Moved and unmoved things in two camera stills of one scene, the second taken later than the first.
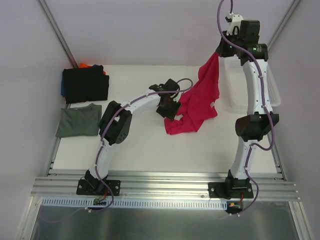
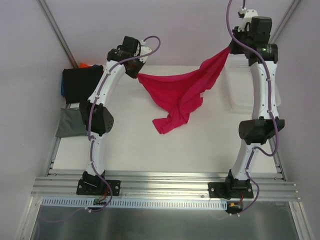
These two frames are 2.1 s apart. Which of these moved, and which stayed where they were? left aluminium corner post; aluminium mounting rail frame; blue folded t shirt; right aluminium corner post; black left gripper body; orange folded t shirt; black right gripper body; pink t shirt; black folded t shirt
Moved: black right gripper body; pink t shirt; black left gripper body
Stayed: right aluminium corner post; orange folded t shirt; black folded t shirt; blue folded t shirt; aluminium mounting rail frame; left aluminium corner post
